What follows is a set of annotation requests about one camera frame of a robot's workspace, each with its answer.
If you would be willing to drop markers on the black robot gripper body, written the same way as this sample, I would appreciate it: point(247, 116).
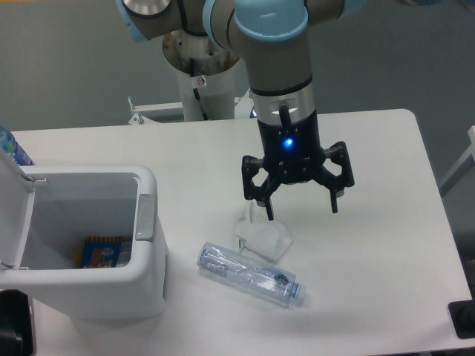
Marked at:
point(293, 153)

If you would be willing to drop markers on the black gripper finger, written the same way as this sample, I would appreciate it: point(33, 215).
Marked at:
point(250, 167)
point(338, 155)

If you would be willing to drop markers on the white paper tissue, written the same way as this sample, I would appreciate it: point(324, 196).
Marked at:
point(268, 239)

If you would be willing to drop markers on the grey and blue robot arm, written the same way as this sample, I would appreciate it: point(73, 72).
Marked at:
point(271, 38)

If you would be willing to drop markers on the white plastic trash can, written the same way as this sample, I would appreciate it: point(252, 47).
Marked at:
point(72, 203)

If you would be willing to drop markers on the white trash can lid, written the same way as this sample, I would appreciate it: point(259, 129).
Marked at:
point(17, 200)

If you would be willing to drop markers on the blue patterned cylinder can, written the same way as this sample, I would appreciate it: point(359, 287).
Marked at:
point(13, 149)

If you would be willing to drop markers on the clear plastic water bottle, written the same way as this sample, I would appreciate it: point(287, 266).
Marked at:
point(246, 274)

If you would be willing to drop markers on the blue and orange snack wrapper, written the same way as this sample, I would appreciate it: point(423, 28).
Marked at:
point(103, 252)

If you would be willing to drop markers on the black clamp bottom right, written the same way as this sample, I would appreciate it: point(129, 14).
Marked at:
point(462, 315)

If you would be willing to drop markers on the black device bottom left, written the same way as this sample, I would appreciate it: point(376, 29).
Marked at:
point(16, 324)

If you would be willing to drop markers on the white bracket with bolt middle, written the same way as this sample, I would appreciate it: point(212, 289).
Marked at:
point(245, 107)

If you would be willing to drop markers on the white bracket with bolt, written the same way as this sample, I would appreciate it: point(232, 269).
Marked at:
point(161, 113)
point(245, 107)

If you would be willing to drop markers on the white bracket with bolt left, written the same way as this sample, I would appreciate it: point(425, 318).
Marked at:
point(161, 113)

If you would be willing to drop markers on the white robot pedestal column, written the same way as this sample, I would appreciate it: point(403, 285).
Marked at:
point(205, 75)

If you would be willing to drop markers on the white metal frame right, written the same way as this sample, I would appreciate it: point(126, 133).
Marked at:
point(460, 168)

